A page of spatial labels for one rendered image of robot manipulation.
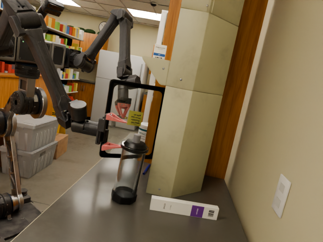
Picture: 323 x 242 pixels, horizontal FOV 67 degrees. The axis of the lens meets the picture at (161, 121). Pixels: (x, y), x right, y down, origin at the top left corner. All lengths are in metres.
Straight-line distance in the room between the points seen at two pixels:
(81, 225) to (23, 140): 2.40
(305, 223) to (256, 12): 1.04
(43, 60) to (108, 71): 5.18
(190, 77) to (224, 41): 0.22
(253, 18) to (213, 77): 0.48
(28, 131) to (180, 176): 2.30
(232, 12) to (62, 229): 1.01
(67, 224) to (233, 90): 1.01
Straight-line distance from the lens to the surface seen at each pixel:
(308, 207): 0.73
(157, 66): 1.00
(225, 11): 1.11
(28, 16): 1.06
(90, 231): 0.86
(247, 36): 1.42
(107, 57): 6.19
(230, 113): 1.40
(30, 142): 3.16
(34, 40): 1.04
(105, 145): 0.96
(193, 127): 1.05
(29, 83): 1.66
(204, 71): 1.03
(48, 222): 0.90
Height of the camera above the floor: 1.44
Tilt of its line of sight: 10 degrees down
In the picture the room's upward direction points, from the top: 11 degrees clockwise
